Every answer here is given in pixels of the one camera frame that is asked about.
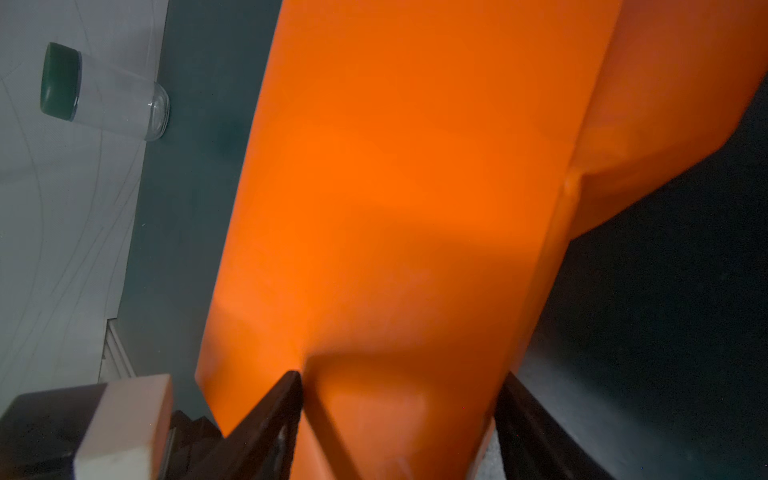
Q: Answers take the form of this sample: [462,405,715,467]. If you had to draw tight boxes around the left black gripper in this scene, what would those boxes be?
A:
[158,410,222,479]

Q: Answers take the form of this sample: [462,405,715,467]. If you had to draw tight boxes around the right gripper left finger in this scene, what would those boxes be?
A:
[185,370,303,479]

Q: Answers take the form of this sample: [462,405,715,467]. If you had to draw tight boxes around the green lidded glass jar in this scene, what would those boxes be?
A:
[40,42,171,142]

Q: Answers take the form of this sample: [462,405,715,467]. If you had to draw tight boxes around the green table mat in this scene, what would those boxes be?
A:
[118,1,767,479]

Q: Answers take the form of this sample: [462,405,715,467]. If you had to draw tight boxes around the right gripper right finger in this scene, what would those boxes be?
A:
[494,374,613,480]

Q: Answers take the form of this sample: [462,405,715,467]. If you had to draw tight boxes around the orange wrapping paper sheet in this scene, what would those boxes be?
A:
[196,1,767,479]

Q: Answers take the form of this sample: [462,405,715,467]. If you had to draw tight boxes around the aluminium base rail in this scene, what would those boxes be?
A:
[98,319,136,383]

